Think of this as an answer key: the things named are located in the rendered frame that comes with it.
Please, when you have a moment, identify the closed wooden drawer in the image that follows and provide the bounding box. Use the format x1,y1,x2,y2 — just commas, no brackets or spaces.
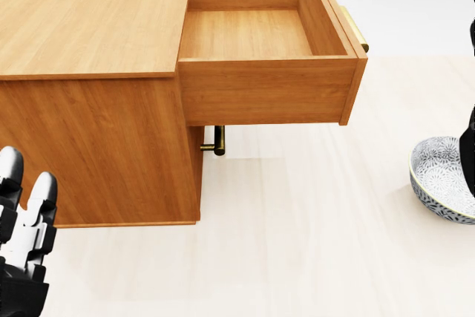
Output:
189,125,206,222

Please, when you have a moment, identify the brass handle of closed drawer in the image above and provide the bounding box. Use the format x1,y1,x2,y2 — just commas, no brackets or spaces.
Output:
200,125,226,157

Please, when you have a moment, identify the brass handle of open drawer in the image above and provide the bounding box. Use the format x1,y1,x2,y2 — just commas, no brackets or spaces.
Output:
340,5,370,54

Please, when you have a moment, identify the patterned white and black bowl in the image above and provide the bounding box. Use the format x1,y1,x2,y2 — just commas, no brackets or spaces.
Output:
408,136,475,226

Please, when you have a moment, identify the silver and black left hand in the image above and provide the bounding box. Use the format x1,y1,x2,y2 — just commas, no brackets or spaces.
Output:
0,146,59,317

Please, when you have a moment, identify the open wooden drawer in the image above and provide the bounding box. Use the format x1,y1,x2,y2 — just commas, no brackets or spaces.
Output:
177,0,369,127

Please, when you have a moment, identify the wooden cabinet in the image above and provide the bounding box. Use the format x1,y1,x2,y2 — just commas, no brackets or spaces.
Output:
0,0,205,229

